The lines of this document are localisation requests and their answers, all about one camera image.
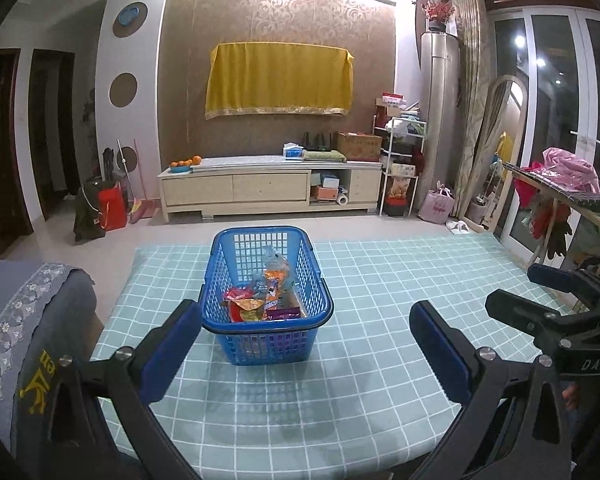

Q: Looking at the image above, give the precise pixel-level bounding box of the red snack pouch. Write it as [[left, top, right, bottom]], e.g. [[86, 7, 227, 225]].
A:
[[224, 286, 253, 301]]

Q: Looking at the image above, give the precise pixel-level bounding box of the purple yellow snack packet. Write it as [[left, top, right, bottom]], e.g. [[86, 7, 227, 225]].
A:
[[264, 307, 303, 321]]

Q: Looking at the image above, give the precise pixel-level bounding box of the pink clothes pile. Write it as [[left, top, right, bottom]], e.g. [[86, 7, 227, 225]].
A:
[[541, 148, 600, 194]]

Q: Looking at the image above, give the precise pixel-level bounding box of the grey sofa with lace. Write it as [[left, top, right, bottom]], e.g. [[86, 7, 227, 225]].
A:
[[0, 260, 97, 453]]

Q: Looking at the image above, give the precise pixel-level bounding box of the standing mirror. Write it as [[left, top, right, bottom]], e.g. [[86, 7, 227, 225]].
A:
[[464, 75, 528, 232]]

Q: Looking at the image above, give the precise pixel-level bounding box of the orange snack bag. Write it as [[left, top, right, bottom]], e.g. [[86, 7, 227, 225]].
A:
[[227, 298, 265, 323]]

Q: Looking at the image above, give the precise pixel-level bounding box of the teal checked tablecloth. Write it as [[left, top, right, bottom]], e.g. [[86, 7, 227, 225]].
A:
[[89, 231, 571, 480]]

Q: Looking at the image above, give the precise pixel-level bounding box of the pink bag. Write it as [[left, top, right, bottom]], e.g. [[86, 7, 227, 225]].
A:
[[418, 183, 455, 224]]

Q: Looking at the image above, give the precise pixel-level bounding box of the blue plastic basket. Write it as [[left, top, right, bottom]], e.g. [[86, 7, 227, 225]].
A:
[[199, 226, 334, 365]]

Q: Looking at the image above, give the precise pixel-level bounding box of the dark green bag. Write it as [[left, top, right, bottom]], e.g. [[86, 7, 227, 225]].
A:
[[73, 178, 106, 244]]

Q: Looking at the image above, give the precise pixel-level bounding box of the red bag on floor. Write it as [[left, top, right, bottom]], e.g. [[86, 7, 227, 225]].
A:
[[98, 182, 128, 232]]

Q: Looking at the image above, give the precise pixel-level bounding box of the patterned curtain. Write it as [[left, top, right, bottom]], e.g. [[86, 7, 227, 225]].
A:
[[452, 0, 492, 218]]

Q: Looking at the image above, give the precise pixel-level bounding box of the plate of oranges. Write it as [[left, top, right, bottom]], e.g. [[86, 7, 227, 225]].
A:
[[169, 155, 202, 174]]

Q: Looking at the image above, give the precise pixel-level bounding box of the standing air conditioner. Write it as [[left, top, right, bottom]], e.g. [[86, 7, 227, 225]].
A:
[[414, 32, 460, 209]]

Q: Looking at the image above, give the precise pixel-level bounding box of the white metal shelf rack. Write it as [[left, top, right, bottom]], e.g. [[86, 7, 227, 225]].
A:
[[373, 92, 427, 217]]

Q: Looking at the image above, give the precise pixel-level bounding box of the cream TV cabinet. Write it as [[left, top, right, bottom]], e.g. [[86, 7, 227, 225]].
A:
[[158, 155, 381, 221]]

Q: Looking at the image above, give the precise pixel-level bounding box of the brown cardboard box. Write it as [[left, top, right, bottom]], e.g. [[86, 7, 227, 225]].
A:
[[334, 132, 382, 162]]

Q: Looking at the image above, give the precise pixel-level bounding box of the blue tissue box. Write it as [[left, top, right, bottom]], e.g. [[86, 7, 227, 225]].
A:
[[283, 143, 304, 160]]

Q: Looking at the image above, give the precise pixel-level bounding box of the red flower pot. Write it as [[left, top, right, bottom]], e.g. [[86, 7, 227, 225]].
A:
[[422, 0, 455, 32]]

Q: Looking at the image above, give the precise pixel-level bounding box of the yellow cloth cover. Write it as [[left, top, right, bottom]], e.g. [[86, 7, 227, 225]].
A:
[[204, 41, 354, 120]]

